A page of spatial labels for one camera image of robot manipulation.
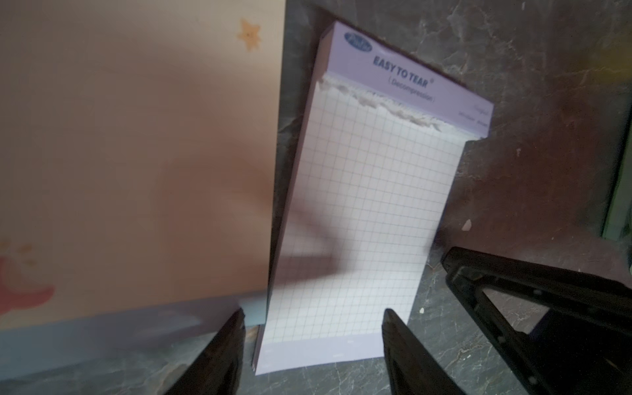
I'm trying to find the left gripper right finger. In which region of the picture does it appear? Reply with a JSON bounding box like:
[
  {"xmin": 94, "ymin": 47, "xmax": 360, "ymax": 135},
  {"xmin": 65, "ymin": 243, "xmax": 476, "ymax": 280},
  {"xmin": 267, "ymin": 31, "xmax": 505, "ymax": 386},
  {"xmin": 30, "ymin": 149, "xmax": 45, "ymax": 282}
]
[{"xmin": 382, "ymin": 309, "xmax": 464, "ymax": 395}]

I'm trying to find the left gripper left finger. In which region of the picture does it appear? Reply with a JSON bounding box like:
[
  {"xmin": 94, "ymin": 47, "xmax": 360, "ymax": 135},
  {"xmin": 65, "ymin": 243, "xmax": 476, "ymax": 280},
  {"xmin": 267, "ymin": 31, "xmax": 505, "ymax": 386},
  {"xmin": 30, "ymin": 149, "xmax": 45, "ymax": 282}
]
[{"xmin": 166, "ymin": 309, "xmax": 246, "ymax": 395}]

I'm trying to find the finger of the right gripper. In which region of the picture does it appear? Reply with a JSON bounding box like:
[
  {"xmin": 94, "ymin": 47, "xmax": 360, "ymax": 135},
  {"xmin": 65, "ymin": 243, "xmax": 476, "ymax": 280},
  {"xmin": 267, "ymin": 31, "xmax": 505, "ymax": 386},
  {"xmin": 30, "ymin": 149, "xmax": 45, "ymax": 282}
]
[{"xmin": 442, "ymin": 247, "xmax": 631, "ymax": 394}]

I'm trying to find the green memo pad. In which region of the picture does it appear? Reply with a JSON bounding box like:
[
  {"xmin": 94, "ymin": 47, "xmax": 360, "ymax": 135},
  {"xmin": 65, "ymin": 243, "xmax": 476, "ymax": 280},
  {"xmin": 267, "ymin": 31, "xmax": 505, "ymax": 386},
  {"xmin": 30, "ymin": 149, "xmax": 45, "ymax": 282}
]
[{"xmin": 602, "ymin": 131, "xmax": 631, "ymax": 240}]

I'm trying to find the purple grid memo pad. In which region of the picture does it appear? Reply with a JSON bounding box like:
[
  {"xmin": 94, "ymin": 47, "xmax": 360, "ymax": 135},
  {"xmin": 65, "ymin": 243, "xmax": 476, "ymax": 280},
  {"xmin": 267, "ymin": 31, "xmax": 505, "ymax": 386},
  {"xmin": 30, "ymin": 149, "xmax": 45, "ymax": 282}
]
[{"xmin": 254, "ymin": 22, "xmax": 494, "ymax": 375}]

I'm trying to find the blue-edged beige memo pad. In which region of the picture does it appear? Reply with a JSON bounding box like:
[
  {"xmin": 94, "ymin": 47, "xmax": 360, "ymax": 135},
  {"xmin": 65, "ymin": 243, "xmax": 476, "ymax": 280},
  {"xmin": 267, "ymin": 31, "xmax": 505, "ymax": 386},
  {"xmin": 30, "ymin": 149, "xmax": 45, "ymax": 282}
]
[{"xmin": 1, "ymin": 1, "xmax": 286, "ymax": 380}]

